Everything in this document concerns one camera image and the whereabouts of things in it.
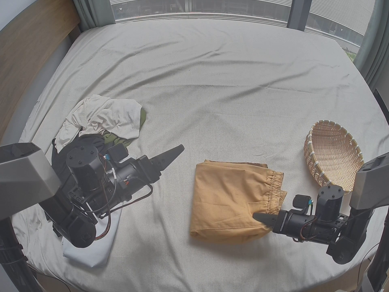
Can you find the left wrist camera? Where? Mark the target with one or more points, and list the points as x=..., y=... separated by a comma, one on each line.
x=117, y=152

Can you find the grey-green curtain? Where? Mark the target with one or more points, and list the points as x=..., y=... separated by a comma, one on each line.
x=91, y=5
x=375, y=41

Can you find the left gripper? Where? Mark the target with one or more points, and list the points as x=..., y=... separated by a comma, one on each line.
x=136, y=173

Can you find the tan shorts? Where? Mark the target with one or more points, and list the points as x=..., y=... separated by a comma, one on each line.
x=228, y=199

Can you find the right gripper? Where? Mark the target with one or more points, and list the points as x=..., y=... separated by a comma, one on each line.
x=291, y=224

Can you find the green garment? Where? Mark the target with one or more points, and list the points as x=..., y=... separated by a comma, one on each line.
x=121, y=141

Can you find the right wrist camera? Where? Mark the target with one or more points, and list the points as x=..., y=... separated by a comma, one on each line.
x=301, y=202

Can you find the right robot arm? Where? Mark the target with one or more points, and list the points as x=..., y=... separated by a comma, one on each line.
x=331, y=199

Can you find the pale blue garment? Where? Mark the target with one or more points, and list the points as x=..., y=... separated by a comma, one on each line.
x=91, y=254

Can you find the white garment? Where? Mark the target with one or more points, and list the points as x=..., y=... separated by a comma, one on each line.
x=106, y=114

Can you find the round woven basket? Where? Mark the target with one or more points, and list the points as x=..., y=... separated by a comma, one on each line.
x=334, y=154

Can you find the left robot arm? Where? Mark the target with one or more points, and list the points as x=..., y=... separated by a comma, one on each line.
x=82, y=160

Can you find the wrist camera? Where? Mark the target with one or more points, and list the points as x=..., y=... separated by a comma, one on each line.
x=301, y=202
x=117, y=152

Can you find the black garment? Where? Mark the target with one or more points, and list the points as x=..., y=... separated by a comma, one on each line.
x=91, y=140

